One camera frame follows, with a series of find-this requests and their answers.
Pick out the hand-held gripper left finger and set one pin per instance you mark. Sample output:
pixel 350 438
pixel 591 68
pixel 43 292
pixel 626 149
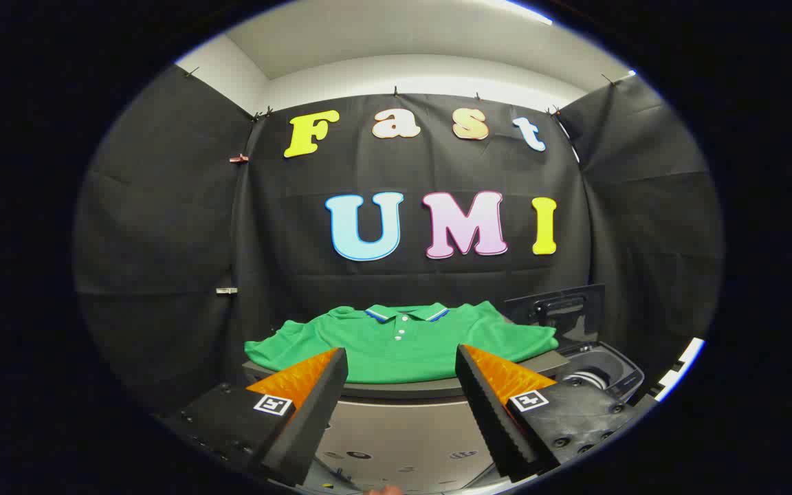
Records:
pixel 303 433

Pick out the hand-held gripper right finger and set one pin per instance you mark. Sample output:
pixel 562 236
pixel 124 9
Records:
pixel 492 419

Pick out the green polo shirt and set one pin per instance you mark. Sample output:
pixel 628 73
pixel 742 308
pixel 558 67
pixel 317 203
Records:
pixel 403 354

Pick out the dark transparent washing machine lid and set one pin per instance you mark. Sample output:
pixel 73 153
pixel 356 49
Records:
pixel 561 313

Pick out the silver clip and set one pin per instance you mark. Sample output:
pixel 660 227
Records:
pixel 226 291

